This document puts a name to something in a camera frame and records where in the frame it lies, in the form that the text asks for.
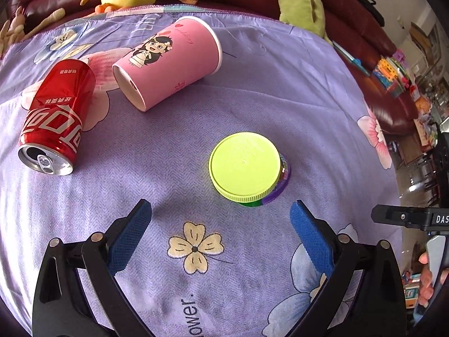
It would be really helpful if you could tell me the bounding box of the purple floral cloth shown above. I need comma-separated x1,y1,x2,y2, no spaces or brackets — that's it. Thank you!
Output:
0,3,402,337

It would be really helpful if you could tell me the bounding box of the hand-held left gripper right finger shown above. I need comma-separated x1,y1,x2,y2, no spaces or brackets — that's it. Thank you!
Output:
289,199,407,337

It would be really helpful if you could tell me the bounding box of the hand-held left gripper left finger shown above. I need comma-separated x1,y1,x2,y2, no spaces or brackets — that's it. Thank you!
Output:
32,198,153,337

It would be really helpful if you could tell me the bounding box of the person's right hand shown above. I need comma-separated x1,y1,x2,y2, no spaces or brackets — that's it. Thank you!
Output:
418,252,437,308

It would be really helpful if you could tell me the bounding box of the thin book with blue pen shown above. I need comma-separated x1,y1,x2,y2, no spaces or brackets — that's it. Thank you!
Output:
333,40,371,77

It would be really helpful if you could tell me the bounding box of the red soda can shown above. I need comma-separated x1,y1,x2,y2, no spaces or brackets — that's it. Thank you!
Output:
17,60,97,177

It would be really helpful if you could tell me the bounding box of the pink paper cup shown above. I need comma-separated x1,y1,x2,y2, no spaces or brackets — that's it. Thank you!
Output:
111,16,223,113

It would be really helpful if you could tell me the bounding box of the beige plush toy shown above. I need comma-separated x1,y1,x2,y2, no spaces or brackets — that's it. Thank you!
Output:
0,5,67,58

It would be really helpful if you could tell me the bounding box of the dark red leather sofa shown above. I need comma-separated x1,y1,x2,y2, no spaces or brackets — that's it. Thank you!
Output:
7,0,420,134

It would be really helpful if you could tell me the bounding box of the purple jar with green lid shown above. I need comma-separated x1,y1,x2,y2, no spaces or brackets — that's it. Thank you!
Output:
209,131,292,207

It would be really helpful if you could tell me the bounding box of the colourful toy stack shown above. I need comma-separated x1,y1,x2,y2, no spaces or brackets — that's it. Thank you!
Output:
372,50,421,99

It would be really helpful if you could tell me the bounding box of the green plush toy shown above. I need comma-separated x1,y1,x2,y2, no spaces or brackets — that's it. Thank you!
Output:
275,0,332,44

